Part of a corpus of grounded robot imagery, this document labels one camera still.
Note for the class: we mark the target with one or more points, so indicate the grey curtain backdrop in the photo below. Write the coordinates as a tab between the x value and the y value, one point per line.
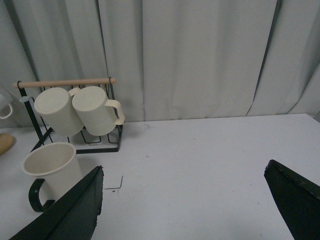
172	59

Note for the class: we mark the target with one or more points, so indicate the white mug on tree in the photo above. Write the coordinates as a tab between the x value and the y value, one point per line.
5	101

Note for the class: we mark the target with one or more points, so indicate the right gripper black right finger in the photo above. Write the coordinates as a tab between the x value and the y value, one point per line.
297	199

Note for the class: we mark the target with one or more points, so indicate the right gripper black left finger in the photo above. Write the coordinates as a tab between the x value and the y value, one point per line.
72	217

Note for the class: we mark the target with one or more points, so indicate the cream ribbed mug left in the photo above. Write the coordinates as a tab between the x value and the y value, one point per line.
54	105

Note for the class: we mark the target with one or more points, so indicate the wooden mug tree stand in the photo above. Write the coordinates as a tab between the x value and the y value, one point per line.
6	142

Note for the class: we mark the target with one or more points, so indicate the cream ribbed mug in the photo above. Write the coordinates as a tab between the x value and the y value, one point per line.
99	114
54	105

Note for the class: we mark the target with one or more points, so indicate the cream mug black handle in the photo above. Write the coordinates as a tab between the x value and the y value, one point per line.
55	169

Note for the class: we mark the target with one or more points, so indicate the cream ribbed mug right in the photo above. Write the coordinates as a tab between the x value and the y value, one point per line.
99	114

